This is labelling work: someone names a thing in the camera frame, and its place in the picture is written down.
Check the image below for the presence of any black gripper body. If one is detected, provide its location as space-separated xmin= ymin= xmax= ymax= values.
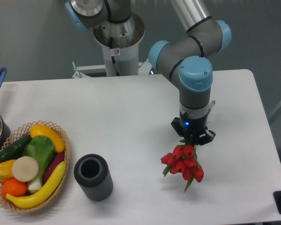
xmin=171 ymin=112 xmax=216 ymax=145

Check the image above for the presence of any red tulip bouquet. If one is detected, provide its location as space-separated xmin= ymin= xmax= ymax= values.
xmin=161 ymin=139 xmax=204 ymax=191

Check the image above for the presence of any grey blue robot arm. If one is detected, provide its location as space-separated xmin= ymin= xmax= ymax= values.
xmin=65 ymin=0 xmax=231 ymax=145

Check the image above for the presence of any dark grey ribbed vase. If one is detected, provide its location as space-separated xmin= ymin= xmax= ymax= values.
xmin=74 ymin=154 xmax=113 ymax=202

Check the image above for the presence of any purple sweet potato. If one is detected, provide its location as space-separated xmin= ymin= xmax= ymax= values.
xmin=43 ymin=152 xmax=65 ymax=184

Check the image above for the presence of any green leafy bok choy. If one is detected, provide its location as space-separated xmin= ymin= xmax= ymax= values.
xmin=22 ymin=135 xmax=54 ymax=193

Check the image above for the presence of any yellow squash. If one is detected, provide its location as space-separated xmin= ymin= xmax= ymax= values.
xmin=30 ymin=124 xmax=65 ymax=153

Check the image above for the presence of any yellow banana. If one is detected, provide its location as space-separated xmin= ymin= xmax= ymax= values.
xmin=6 ymin=161 xmax=67 ymax=209

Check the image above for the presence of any woven wicker basket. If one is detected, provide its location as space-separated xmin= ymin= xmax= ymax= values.
xmin=0 ymin=120 xmax=70 ymax=213

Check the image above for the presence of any green cucumber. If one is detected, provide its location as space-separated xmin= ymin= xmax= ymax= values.
xmin=0 ymin=135 xmax=32 ymax=163

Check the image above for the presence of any orange fruit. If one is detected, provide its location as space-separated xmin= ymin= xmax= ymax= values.
xmin=1 ymin=178 xmax=28 ymax=200

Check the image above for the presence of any yellow bell pepper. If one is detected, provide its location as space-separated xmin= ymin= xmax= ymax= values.
xmin=0 ymin=159 xmax=16 ymax=183

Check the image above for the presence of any white metal bracket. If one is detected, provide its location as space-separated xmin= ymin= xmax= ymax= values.
xmin=72 ymin=61 xmax=154 ymax=79

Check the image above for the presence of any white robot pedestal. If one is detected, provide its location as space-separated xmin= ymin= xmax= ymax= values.
xmin=93 ymin=13 xmax=145 ymax=76

